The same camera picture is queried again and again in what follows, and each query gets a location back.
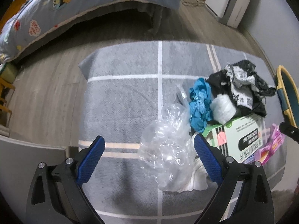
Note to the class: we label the clear plastic bag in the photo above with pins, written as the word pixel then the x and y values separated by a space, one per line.
pixel 166 154

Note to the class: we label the blue face mask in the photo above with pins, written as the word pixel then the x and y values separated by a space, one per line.
pixel 199 105

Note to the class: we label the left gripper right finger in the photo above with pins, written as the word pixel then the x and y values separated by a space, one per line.
pixel 254 204

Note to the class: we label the white foam wad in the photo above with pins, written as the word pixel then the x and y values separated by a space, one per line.
pixel 223 110

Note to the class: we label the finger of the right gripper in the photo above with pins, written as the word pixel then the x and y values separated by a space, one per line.
pixel 289 131

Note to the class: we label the grey plaid rug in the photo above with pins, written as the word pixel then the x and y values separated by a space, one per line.
pixel 127 85

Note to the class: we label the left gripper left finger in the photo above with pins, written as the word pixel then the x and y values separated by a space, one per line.
pixel 56 194

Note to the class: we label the white tissue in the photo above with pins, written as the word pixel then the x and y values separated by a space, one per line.
pixel 198 180

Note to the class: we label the green white medicine box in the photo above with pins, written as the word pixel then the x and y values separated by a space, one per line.
pixel 239 138

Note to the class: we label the pink wrapper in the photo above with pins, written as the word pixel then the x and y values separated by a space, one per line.
pixel 263 154

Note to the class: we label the black white plastic bag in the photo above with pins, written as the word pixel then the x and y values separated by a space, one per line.
pixel 244 87

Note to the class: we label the bed with blue duvet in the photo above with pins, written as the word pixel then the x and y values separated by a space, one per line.
pixel 37 18

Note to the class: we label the wooden shelf at left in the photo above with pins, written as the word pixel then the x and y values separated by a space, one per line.
pixel 8 75

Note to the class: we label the teal yellow trash bin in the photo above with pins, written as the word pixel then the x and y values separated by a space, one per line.
pixel 288 95

